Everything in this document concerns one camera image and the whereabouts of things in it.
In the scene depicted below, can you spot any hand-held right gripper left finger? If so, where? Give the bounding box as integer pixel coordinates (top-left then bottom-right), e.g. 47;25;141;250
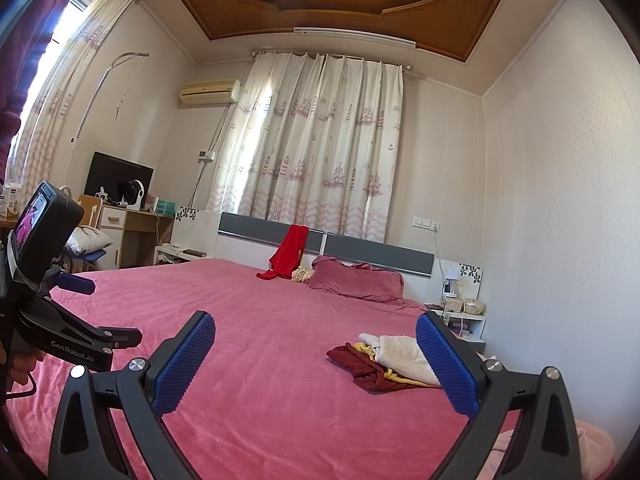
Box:
48;310;217;480

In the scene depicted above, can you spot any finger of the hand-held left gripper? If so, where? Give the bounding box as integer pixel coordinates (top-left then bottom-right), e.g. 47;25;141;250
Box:
50;302;143;351
50;269;97;297

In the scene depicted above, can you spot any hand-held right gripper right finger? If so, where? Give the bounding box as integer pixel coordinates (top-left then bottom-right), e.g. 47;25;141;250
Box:
415;311;586;480

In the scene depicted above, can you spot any person's left hand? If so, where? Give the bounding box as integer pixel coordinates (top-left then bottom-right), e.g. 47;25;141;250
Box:
7;349;47;388

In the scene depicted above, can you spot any blue chair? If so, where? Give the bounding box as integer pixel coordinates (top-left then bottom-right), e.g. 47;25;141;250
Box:
65;246;116;275

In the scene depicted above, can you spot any white box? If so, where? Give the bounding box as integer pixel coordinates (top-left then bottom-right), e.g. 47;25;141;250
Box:
2;182;23;218

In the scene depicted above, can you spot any cream fleece garment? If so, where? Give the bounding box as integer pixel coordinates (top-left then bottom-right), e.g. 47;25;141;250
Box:
359;332;447;387

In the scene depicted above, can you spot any white grey pillow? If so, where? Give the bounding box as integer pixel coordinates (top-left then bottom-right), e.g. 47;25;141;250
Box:
65;225;116;257

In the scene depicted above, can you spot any white nightstand with clutter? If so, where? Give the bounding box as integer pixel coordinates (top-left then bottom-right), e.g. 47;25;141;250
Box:
425;296;487;353

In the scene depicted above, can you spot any yellow garment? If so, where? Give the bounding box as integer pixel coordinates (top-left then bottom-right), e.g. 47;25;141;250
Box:
350;342;442;389

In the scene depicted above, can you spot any pink bed blanket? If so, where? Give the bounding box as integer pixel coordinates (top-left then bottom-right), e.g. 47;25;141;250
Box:
0;257;581;480

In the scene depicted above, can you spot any wooden desk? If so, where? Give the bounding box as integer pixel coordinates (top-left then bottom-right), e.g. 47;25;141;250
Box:
77;194;175;270

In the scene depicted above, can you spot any black monitor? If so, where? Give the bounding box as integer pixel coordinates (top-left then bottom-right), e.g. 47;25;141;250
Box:
84;151;155;208

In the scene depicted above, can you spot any white desk fan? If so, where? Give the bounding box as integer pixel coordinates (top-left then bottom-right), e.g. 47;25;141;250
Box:
119;179;147;209

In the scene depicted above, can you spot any white nightstand with shelf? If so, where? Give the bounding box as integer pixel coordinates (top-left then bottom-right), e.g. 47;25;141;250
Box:
154;242;208;267

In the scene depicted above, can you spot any dusty pink pillow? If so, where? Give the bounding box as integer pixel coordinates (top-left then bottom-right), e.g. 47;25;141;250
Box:
306;255;405;306

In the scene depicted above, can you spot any curved metal pole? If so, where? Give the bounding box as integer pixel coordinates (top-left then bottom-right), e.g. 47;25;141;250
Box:
72;51;150;196

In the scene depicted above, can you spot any grey and white headboard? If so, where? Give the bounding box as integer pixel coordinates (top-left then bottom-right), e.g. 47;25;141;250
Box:
216;211;435;292

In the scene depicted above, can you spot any pale print side curtain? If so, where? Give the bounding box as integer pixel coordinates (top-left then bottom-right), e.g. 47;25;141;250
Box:
10;0;143;196

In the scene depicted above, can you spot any dark red curtain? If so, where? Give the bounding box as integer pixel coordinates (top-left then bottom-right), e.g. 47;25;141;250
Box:
0;0;81;186

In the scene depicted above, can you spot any air conditioner pipe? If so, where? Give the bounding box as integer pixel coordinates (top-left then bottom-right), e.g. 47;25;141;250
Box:
192;102;237;211

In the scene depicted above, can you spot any ship print window curtain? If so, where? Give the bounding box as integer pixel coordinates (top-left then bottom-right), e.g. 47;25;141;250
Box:
207;51;405;243

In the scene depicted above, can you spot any metal curtain rod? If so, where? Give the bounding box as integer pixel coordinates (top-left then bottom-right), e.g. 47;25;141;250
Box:
250;50;416;73

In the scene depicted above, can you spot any white tube light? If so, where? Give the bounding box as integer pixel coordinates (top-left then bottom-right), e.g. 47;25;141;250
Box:
294;26;417;50

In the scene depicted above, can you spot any black cable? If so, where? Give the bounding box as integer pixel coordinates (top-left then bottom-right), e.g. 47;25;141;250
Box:
4;375;39;405

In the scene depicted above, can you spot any cream wall air conditioner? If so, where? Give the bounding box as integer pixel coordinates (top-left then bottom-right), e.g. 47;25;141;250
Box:
179;79;241;107

